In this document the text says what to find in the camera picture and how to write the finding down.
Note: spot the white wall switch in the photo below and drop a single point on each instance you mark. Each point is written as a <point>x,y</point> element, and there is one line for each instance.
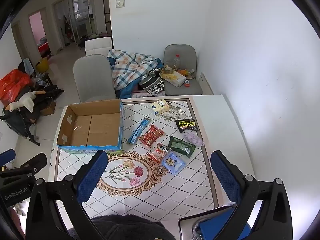
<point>120,3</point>

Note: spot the small cartoon snack packet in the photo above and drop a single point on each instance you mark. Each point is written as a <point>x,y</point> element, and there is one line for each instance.
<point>160,152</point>

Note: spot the orange packet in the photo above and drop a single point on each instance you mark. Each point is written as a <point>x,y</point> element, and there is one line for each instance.
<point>186,72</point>

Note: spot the white chair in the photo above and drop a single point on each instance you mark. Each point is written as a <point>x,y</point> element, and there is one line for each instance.
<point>97,45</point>

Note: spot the yellow bucket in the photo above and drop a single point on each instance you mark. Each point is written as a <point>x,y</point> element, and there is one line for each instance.
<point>42,66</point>

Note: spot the floral diamond-pattern tablecloth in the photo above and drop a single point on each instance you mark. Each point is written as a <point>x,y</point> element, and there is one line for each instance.
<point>150,192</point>

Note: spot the white board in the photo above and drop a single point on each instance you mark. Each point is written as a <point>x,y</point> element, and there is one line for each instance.
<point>206,85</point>

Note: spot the blue-grey cloth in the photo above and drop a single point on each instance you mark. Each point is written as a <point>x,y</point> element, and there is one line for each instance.
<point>26,66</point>

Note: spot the green snack packet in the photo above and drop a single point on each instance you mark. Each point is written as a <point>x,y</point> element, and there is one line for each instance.
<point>181,146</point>

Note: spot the black folded stroller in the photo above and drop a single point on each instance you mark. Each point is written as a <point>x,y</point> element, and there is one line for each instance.
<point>15,122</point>

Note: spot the small red box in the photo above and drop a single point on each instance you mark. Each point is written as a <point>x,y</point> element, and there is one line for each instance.
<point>187,83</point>

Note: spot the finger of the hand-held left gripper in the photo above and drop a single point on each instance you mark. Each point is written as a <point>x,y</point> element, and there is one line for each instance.
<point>33,165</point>
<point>6,156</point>

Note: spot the striped patterned bag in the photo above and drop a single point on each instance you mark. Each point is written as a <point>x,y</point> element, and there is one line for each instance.
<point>150,82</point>

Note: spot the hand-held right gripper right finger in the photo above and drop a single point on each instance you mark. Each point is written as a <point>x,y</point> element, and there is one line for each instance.
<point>225,176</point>

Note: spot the black wipes packet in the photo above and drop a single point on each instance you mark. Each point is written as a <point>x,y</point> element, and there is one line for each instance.
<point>186,125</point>

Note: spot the brown tape roll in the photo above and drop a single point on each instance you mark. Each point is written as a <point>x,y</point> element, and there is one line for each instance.
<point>167,70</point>

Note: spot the yellow tissue pack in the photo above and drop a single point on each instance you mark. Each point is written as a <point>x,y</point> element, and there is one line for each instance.
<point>160,107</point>

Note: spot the clear plastic bottle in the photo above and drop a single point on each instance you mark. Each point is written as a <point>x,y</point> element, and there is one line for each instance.
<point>177,62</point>

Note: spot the red snack packet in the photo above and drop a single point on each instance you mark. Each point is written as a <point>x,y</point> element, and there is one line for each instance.
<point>151,136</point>

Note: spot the red plastic bag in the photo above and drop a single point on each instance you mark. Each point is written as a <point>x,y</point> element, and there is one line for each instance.
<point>12,85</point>

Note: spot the white plush goose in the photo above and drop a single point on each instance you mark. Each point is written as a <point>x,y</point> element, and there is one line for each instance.
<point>25,101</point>

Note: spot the light blue tissue pack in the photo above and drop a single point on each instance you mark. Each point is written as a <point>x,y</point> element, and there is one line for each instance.
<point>172,162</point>

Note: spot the pink cloth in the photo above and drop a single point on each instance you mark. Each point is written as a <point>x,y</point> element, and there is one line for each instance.
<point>145,95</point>

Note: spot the glass sliding door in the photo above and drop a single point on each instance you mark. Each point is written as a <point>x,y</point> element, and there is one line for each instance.
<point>80,10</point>

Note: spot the long blue snack packet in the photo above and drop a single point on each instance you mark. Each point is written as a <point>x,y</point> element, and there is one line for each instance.
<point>137,131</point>

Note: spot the plaid blanket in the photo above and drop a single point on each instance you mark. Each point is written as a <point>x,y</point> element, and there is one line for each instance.
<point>127,65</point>

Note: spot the grey fabric chair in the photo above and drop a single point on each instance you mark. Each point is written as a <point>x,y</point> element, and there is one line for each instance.
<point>92,77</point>
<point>180,51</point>

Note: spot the dark fleece clothing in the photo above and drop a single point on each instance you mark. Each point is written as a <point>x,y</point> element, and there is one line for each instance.
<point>125,227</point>

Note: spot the small brown cardboard box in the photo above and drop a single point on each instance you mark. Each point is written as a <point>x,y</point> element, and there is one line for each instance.
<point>48,108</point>

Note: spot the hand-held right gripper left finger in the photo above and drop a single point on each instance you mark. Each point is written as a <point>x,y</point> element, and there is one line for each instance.
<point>92,173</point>

